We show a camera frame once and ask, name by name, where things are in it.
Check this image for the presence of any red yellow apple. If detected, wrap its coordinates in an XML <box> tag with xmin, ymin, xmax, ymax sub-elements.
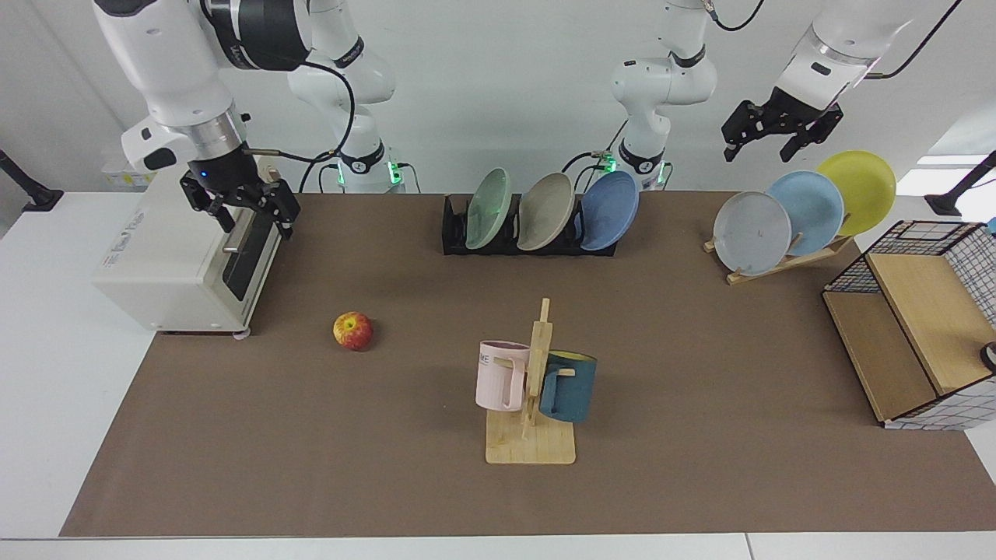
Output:
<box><xmin>333</xmin><ymin>311</ymin><xmax>374</xmax><ymax>352</ymax></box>

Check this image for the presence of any light blue plate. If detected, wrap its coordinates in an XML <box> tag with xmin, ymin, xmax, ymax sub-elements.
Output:
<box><xmin>766</xmin><ymin>170</ymin><xmax>845</xmax><ymax>256</ymax></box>

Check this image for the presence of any yellow plate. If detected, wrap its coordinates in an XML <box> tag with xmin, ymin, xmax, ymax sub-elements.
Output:
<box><xmin>815</xmin><ymin>150</ymin><xmax>897</xmax><ymax>237</ymax></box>

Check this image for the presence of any grey plate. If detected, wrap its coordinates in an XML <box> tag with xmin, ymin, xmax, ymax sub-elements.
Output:
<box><xmin>713</xmin><ymin>191</ymin><xmax>792</xmax><ymax>276</ymax></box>

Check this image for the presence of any wooden plate rack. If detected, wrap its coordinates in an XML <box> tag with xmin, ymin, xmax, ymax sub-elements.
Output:
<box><xmin>703</xmin><ymin>233</ymin><xmax>855</xmax><ymax>285</ymax></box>

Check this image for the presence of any black dish rack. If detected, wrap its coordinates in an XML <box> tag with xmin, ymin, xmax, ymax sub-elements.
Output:
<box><xmin>442</xmin><ymin>194</ymin><xmax>619</xmax><ymax>257</ymax></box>

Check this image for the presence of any beige plate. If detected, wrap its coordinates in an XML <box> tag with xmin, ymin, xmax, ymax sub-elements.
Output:
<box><xmin>517</xmin><ymin>173</ymin><xmax>577</xmax><ymax>252</ymax></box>

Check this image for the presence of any pale green plate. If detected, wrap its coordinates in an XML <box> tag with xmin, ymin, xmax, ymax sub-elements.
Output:
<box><xmin>465</xmin><ymin>168</ymin><xmax>513</xmax><ymax>250</ymax></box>

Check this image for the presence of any pale toaster oven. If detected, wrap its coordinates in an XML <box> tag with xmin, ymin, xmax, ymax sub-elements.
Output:
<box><xmin>92</xmin><ymin>156</ymin><xmax>287</xmax><ymax>337</ymax></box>

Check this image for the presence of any brown table cloth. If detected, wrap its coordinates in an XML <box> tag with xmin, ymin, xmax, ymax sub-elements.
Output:
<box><xmin>59</xmin><ymin>192</ymin><xmax>996</xmax><ymax>537</ymax></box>

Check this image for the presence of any pink cup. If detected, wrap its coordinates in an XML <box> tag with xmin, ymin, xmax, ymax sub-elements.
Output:
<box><xmin>475</xmin><ymin>340</ymin><xmax>531</xmax><ymax>412</ymax></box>

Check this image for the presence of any dark teal cup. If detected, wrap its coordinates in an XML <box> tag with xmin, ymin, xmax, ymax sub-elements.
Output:
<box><xmin>538</xmin><ymin>352</ymin><xmax>598</xmax><ymax>424</ymax></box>

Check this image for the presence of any wooden cup stand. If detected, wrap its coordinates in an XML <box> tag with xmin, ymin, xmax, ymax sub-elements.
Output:
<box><xmin>486</xmin><ymin>298</ymin><xmax>577</xmax><ymax>466</ymax></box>

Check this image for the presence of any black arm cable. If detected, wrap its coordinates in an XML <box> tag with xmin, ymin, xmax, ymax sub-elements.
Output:
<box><xmin>226</xmin><ymin>43</ymin><xmax>357</xmax><ymax>194</ymax></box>
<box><xmin>700</xmin><ymin>0</ymin><xmax>966</xmax><ymax>80</ymax></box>

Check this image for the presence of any white wall socket box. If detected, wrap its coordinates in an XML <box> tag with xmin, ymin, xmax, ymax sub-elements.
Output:
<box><xmin>101</xmin><ymin>159</ymin><xmax>153</xmax><ymax>189</ymax></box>

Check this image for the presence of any black camera stand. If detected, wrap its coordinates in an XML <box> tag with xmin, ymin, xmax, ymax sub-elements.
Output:
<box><xmin>924</xmin><ymin>150</ymin><xmax>996</xmax><ymax>217</ymax></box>
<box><xmin>0</xmin><ymin>149</ymin><xmax>65</xmax><ymax>212</ymax></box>

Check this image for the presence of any wire basket with wooden floor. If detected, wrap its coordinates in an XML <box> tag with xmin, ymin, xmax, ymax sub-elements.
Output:
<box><xmin>822</xmin><ymin>220</ymin><xmax>996</xmax><ymax>431</ymax></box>

